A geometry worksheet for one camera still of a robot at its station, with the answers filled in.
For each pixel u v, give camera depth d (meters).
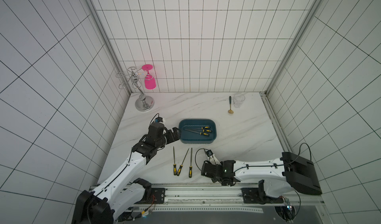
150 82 1.09
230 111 1.07
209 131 0.96
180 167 0.81
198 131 0.97
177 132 0.73
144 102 1.12
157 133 0.60
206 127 0.98
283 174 0.43
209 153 0.73
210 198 0.73
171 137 0.71
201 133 0.95
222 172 0.57
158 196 0.73
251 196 0.73
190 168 0.82
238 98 1.10
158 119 0.74
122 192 0.46
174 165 0.83
